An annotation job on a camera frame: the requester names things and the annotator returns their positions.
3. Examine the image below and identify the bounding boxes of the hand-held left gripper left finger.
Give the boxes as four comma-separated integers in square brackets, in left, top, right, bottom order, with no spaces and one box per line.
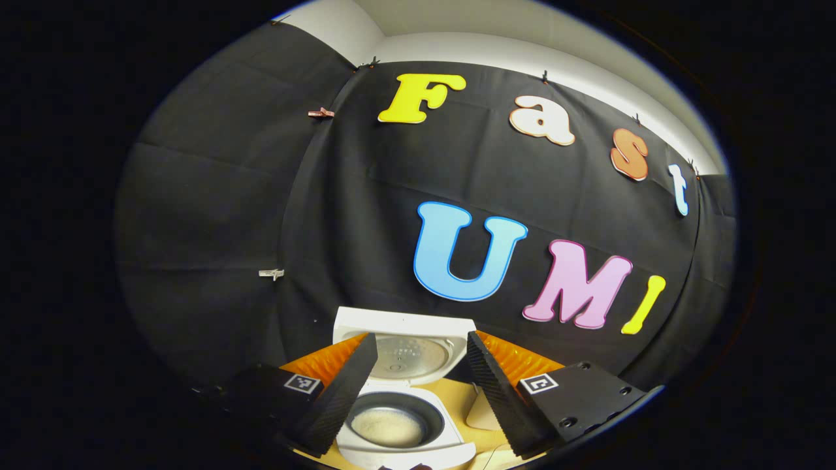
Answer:
[216,332,379,458]

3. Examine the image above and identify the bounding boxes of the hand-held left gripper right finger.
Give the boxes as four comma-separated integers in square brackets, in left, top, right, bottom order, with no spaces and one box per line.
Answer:
[466,330,649,458]

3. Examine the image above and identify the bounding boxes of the clear tray of rice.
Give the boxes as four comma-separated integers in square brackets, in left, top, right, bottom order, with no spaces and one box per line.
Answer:
[465,384,505,432]

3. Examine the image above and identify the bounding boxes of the white rice cooker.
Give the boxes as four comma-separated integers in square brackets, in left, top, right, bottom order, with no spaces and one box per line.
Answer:
[332,307,478,470]

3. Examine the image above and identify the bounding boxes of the black backdrop cloth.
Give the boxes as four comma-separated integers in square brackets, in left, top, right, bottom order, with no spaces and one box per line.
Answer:
[114,18,737,392]

